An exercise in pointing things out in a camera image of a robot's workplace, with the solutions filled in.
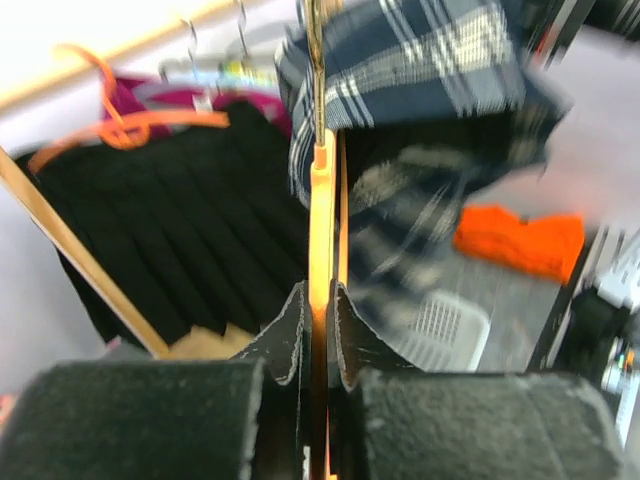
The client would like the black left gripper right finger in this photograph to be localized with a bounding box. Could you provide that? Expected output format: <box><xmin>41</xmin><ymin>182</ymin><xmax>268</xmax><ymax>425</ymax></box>
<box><xmin>329</xmin><ymin>283</ymin><xmax>625</xmax><ymax>479</ymax></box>

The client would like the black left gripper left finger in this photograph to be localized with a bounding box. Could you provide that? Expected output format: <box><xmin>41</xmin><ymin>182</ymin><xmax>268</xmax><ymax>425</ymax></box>
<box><xmin>1</xmin><ymin>283</ymin><xmax>309</xmax><ymax>479</ymax></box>

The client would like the orange plastic hanger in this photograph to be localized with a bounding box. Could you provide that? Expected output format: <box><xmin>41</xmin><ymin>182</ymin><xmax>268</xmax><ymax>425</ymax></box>
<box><xmin>305</xmin><ymin>1</ymin><xmax>343</xmax><ymax>480</ymax></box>

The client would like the navy plaid skirt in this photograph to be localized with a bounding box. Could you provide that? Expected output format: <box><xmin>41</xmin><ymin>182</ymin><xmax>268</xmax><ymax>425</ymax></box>
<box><xmin>274</xmin><ymin>0</ymin><xmax>571</xmax><ymax>281</ymax></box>

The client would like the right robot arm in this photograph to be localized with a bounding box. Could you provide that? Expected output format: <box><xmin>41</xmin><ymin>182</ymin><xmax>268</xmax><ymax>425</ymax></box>
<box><xmin>526</xmin><ymin>1</ymin><xmax>639</xmax><ymax>441</ymax></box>

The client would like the black pleated skirt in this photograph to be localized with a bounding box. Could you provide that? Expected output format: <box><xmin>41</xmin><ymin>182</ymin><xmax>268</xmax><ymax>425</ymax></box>
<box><xmin>29</xmin><ymin>102</ymin><xmax>308</xmax><ymax>343</ymax></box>

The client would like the magenta skirt grey lining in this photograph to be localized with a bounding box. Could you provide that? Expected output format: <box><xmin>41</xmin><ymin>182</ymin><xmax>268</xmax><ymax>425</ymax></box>
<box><xmin>110</xmin><ymin>75</ymin><xmax>292</xmax><ymax>138</ymax></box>

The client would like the wooden clothes rack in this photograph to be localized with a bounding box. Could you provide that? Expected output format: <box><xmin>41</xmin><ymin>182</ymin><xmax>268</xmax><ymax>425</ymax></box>
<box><xmin>1</xmin><ymin>1</ymin><xmax>242</xmax><ymax>359</ymax></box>

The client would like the white perforated basket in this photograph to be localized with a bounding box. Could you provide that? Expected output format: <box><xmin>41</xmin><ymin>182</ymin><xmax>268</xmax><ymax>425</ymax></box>
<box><xmin>395</xmin><ymin>290</ymin><xmax>491</xmax><ymax>372</ymax></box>

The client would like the orange cloth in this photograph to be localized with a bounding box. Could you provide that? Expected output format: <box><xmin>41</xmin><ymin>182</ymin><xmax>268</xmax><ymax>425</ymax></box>
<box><xmin>453</xmin><ymin>205</ymin><xmax>586</xmax><ymax>285</ymax></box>

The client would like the lemon print garment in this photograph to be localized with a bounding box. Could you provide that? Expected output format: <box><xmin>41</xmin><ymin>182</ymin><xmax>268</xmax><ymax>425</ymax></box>
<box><xmin>222</xmin><ymin>61</ymin><xmax>276</xmax><ymax>83</ymax></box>

